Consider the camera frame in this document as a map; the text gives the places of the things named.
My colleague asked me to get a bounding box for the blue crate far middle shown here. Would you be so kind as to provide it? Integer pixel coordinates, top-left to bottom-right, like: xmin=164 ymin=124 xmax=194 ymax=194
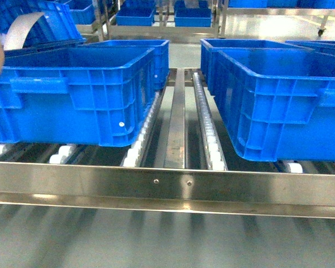
xmin=174 ymin=1 xmax=212 ymax=27

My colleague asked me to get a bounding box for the blue crate front right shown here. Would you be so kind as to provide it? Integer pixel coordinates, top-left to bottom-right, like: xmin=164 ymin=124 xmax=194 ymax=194
xmin=214 ymin=49 xmax=335 ymax=162

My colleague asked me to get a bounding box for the white ribbon cable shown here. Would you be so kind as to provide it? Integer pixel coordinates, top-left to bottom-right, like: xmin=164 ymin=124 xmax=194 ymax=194
xmin=3 ymin=11 xmax=45 ymax=51

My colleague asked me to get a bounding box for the blue crate rear right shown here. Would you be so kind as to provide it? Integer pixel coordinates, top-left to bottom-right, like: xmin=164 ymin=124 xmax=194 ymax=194
xmin=200 ymin=39 xmax=313 ymax=95

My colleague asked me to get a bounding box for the blue crate rear left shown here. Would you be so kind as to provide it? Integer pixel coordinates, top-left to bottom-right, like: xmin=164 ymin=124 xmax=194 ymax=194
xmin=85 ymin=39 xmax=170 ymax=91

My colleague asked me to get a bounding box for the blue crate tilted left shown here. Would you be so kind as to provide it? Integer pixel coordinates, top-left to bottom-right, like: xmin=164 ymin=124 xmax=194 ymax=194
xmin=0 ymin=1 xmax=85 ymax=51

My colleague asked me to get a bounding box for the blue crate front left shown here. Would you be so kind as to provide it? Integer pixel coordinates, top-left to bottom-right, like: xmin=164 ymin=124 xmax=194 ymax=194
xmin=0 ymin=47 xmax=155 ymax=147

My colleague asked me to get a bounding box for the blue crate far left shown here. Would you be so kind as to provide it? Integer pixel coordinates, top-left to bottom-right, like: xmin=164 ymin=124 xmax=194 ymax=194
xmin=116 ymin=1 xmax=156 ymax=26

